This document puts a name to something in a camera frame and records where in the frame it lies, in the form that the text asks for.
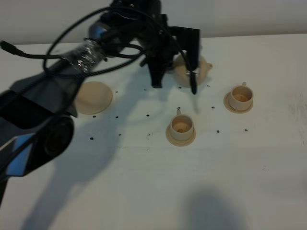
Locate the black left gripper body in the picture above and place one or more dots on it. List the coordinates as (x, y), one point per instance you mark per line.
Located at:
(158, 42)

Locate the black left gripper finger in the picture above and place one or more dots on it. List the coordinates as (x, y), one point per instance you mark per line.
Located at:
(157, 73)

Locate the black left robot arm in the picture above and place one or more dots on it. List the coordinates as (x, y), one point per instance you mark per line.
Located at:
(36, 113)

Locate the beige teapot saucer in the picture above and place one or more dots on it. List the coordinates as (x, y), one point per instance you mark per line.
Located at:
(93, 97)

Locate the near beige teacup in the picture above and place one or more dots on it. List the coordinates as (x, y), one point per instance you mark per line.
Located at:
(181, 127)

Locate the beige teacup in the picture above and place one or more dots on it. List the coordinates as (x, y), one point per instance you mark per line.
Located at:
(181, 127)
(242, 92)

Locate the far beige cup saucer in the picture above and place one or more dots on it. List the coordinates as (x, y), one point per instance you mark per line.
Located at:
(236, 106)

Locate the beige cup saucer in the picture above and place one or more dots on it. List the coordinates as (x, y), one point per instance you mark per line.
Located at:
(179, 143)
(236, 106)

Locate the near beige cup saucer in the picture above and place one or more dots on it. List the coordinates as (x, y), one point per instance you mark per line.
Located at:
(179, 143)

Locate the far beige teacup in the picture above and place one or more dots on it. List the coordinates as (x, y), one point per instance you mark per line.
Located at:
(242, 92)

